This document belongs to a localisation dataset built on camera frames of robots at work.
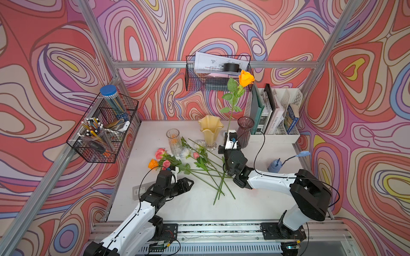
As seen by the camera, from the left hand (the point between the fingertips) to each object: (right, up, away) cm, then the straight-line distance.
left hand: (191, 184), depth 82 cm
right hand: (+18, +25, -2) cm, 31 cm away
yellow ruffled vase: (+10, +31, +14) cm, 36 cm away
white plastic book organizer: (+45, +37, +7) cm, 59 cm away
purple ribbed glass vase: (+31, +32, +14) cm, 47 cm away
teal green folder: (+36, +41, +3) cm, 54 cm away
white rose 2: (-5, +15, +15) cm, 22 cm away
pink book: (+48, +38, +7) cm, 62 cm away
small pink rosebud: (+5, +11, +16) cm, 20 cm away
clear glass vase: (-10, +24, +6) cm, 27 cm away
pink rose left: (-20, +14, +15) cm, 29 cm away
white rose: (+5, +18, +19) cm, 27 cm away
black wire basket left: (-35, +30, -8) cm, 47 cm away
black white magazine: (+45, +50, +14) cm, 68 cm away
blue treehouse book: (+62, +36, +20) cm, 75 cm away
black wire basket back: (+2, +60, +20) cm, 63 cm away
